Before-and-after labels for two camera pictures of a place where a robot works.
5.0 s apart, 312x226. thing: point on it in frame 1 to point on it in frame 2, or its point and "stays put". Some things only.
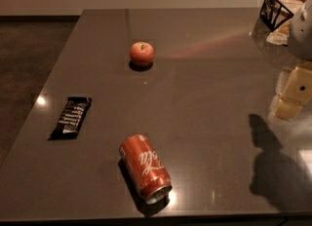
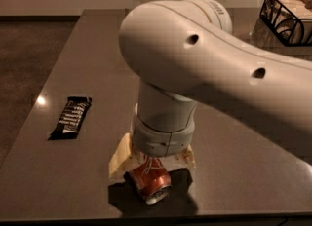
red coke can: x=145 y=168 stays put
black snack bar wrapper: x=71 y=119 stays put
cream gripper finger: x=293 y=91 to x=121 y=155
